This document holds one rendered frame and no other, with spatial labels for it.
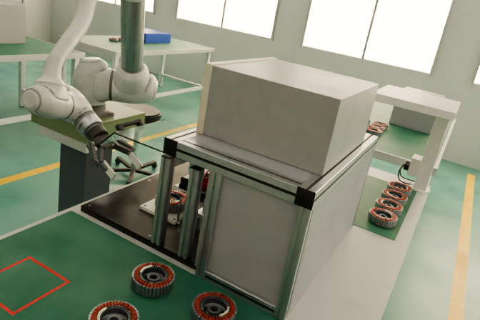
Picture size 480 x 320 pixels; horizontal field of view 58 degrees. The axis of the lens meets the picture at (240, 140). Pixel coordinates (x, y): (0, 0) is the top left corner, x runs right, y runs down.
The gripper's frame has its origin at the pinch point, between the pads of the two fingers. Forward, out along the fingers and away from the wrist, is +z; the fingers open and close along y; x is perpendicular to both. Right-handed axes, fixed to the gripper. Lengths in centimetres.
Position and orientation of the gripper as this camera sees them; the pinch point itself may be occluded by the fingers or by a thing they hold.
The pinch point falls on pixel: (126, 170)
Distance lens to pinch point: 163.4
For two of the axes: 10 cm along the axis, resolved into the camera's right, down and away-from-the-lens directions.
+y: -4.9, 2.0, -8.5
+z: 6.6, 7.2, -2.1
